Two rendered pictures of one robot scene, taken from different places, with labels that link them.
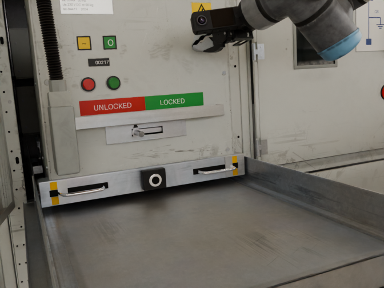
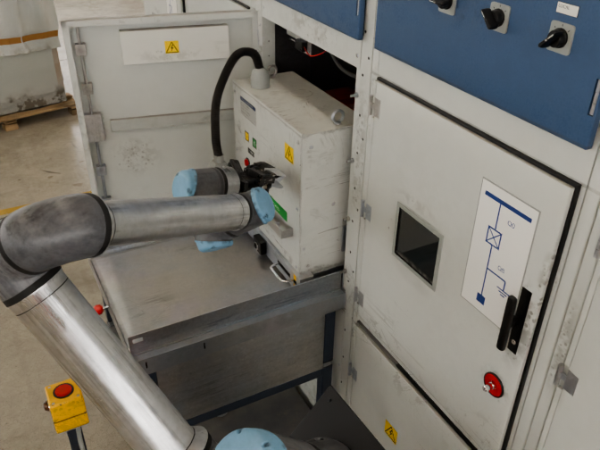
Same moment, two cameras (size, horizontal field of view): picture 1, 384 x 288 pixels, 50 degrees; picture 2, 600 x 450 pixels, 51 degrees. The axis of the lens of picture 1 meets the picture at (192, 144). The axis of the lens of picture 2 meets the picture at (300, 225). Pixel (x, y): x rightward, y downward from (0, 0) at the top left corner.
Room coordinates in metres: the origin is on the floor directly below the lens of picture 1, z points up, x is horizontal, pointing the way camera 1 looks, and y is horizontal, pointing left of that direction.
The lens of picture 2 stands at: (0.97, -1.68, 2.09)
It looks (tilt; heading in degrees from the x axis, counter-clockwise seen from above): 32 degrees down; 84
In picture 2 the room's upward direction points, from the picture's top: 1 degrees clockwise
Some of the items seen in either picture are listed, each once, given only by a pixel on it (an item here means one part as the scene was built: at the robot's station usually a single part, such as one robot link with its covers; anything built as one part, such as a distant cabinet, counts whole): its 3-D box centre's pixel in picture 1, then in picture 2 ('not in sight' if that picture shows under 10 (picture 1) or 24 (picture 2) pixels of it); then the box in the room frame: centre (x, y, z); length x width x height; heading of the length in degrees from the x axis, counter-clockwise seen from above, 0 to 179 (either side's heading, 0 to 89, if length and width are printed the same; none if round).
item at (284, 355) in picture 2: not in sight; (216, 356); (0.84, 0.03, 0.46); 0.64 x 0.58 x 0.66; 23
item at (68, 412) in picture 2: not in sight; (66, 404); (0.50, -0.52, 0.85); 0.08 x 0.08 x 0.10; 23
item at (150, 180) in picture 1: (154, 179); (259, 244); (1.00, 0.10, 0.90); 0.06 x 0.03 x 0.05; 112
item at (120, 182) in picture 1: (149, 176); (269, 242); (1.04, 0.12, 0.90); 0.54 x 0.05 x 0.06; 112
